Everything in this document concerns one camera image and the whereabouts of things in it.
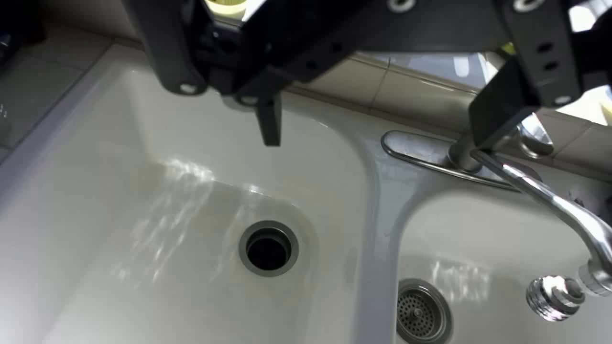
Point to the left basin drain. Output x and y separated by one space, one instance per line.
268 248

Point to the white double basin sink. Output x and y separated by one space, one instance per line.
122 210

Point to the right basin drain strainer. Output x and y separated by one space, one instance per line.
421 313

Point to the chrome kitchen faucet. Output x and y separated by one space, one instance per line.
551 296

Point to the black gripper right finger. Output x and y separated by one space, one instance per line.
501 105

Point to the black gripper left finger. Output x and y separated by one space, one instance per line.
258 88

